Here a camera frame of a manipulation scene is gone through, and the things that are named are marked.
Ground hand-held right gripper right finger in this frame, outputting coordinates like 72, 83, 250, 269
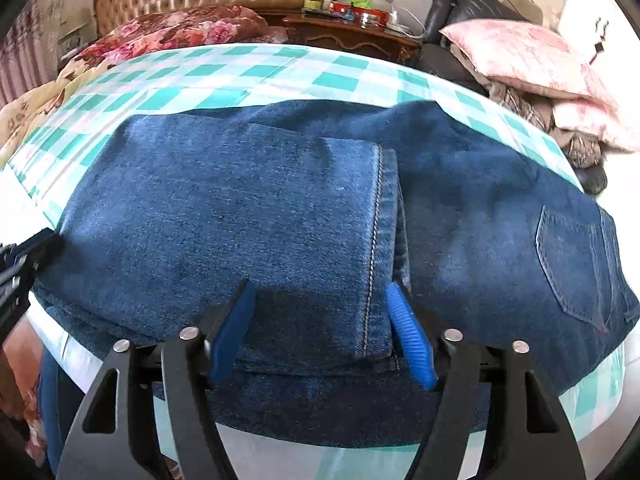
386, 281, 588, 480

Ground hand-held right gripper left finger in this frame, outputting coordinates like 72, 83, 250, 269
57, 279, 257, 480

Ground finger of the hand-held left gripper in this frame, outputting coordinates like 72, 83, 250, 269
0, 229, 65, 291

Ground blue denim pants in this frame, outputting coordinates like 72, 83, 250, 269
32, 100, 640, 448

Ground person's leg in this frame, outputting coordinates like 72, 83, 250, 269
39, 350, 101, 480

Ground beige floral bedsheet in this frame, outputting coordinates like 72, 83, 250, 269
0, 57, 103, 163

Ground pink striped curtain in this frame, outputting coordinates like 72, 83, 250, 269
0, 0, 57, 107

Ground green white checkered tablecloth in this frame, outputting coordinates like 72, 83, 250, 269
0, 42, 626, 480

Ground red floral blanket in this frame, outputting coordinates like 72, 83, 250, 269
60, 4, 291, 78

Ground brown plaid blanket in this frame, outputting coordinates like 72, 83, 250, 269
485, 80, 606, 171

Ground small pink floral pillow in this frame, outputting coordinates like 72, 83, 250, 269
550, 97, 640, 154

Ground large pink floral pillow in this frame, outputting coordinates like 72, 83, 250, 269
440, 19, 618, 111

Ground dark wooden nightstand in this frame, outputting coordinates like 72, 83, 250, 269
282, 12, 423, 64

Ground black leather armchair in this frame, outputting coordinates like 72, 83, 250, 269
417, 0, 608, 196

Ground white wardrobe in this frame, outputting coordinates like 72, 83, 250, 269
562, 0, 640, 93

